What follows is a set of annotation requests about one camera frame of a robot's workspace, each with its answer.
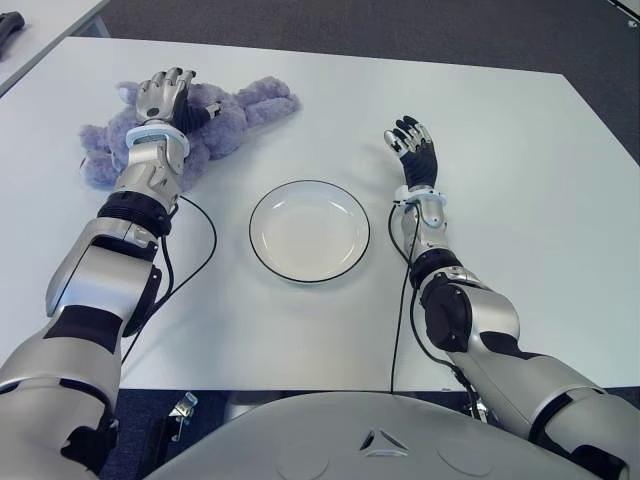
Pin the white corner table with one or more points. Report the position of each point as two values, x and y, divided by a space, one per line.
627 7

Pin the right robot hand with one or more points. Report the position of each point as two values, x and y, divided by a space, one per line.
421 160

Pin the black object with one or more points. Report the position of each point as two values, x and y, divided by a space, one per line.
11 24

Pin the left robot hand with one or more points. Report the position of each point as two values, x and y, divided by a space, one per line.
160 100

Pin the silver robot torso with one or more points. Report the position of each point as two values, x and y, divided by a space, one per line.
300 440

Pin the metal table clamp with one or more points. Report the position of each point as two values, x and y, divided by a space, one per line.
184 410

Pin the purple plush doll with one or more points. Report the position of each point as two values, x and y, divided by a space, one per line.
225 130

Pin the white plate black rim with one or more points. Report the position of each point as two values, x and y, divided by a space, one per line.
310 232

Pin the white side table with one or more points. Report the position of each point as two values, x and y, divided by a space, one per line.
45 35

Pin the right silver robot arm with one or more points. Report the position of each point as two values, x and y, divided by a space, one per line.
490 315

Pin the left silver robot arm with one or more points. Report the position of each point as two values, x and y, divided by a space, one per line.
95 270

